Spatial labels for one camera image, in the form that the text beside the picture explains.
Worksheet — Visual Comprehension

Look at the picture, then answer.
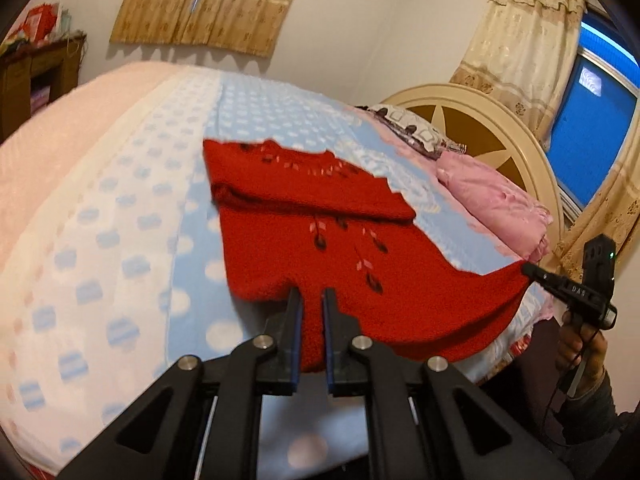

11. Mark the patterned pillow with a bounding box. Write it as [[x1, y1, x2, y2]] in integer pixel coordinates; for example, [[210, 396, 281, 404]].
[[367, 104, 468, 158]]

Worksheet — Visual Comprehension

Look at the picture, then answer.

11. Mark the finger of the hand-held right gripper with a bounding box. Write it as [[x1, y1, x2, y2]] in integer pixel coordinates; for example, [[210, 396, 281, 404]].
[[521, 262, 564, 294]]

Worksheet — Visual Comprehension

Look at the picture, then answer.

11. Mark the brown wooden desk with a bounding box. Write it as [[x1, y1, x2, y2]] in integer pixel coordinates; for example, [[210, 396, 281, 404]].
[[0, 35, 86, 136]]

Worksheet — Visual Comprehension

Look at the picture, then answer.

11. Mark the window with blue pane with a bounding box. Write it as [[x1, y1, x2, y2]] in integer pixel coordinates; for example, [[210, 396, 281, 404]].
[[542, 10, 640, 211]]

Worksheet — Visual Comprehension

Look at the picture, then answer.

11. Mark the red knitted sweater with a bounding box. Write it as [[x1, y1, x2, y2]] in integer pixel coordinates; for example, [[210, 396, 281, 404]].
[[202, 138, 531, 373]]

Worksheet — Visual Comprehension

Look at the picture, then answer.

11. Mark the beige short window curtain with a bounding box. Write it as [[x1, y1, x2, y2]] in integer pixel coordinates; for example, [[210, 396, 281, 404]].
[[110, 0, 311, 58]]

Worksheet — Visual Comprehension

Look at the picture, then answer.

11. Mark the red gift bag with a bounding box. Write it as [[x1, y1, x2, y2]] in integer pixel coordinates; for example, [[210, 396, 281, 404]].
[[22, 4, 61, 43]]

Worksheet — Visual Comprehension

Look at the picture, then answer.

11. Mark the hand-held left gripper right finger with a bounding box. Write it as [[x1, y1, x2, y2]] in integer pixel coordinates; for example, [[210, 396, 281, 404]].
[[321, 287, 576, 480]]

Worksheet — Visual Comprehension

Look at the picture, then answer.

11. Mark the person's right hand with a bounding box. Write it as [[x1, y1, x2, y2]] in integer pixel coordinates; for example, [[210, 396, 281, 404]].
[[556, 311, 609, 397]]

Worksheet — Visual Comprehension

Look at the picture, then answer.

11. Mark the pink pillow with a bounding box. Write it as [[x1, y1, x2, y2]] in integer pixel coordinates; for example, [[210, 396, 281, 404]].
[[436, 151, 555, 263]]

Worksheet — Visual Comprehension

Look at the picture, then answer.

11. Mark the polka dot bed sheet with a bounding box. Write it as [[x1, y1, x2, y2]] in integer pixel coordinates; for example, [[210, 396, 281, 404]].
[[0, 60, 556, 476]]

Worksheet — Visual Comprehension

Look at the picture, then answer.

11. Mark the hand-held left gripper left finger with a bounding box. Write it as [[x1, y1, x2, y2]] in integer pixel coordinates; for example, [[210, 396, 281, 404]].
[[60, 287, 303, 480]]

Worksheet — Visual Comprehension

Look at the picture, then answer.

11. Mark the beige long curtain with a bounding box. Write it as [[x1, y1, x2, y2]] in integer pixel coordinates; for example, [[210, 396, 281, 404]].
[[450, 0, 588, 146]]

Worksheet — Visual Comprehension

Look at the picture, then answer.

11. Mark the cream wooden headboard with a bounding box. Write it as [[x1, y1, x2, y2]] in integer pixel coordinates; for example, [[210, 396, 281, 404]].
[[380, 85, 566, 241]]

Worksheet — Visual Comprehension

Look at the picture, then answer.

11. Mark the person's right forearm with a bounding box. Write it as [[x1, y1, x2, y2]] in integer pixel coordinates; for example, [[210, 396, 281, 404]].
[[545, 370, 633, 480]]

